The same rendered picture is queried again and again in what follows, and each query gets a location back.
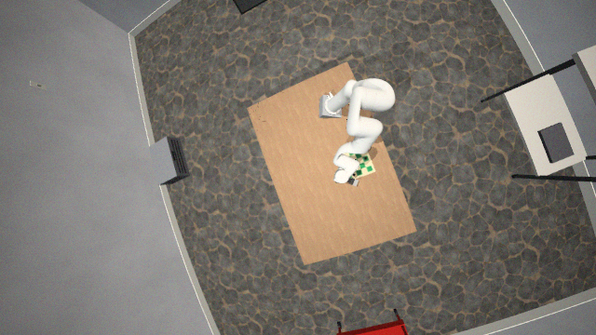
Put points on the green and cream chessboard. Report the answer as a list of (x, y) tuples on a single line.
[(365, 166)]

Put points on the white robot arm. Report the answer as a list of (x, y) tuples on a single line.
[(365, 130)]

